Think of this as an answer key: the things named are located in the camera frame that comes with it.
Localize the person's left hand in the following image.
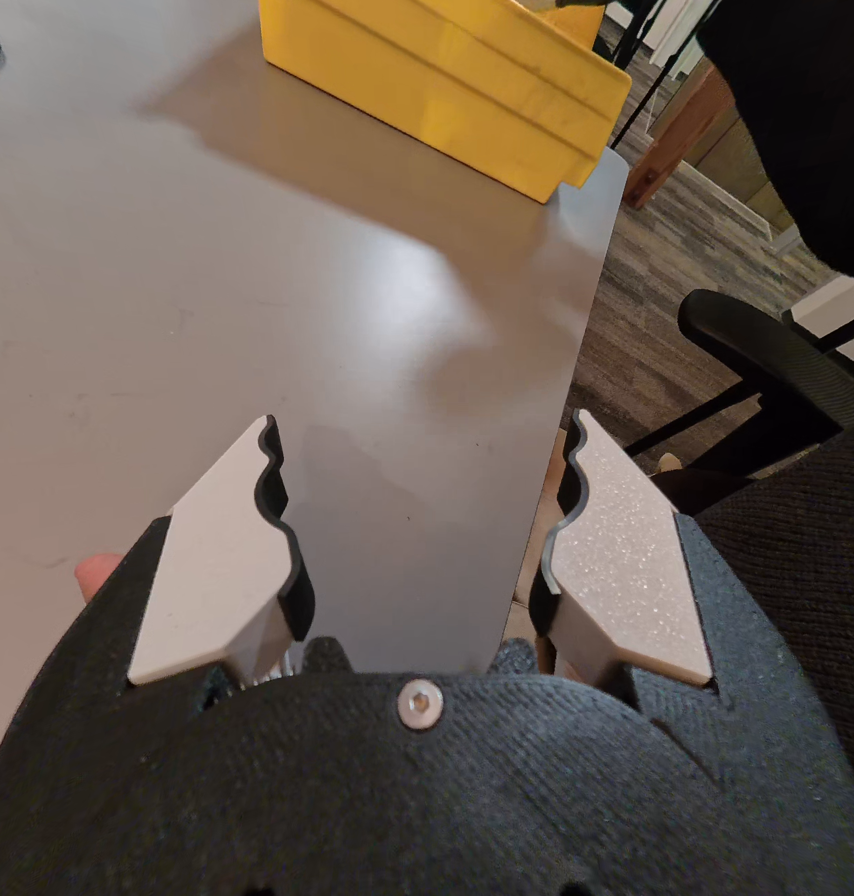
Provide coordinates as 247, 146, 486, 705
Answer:
73, 552, 125, 605

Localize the person's black knitted sweater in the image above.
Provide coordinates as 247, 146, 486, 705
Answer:
696, 420, 854, 813

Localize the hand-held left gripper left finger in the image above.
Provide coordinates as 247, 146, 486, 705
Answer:
126, 413, 317, 687

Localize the person's right forearm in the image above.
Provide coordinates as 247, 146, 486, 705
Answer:
698, 0, 854, 279

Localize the brown wooden table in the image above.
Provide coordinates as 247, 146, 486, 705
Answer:
623, 59, 739, 211

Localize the yellow plastic bin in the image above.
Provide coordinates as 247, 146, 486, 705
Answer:
259, 0, 634, 205

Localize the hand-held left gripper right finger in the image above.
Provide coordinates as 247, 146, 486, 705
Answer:
528, 408, 715, 687

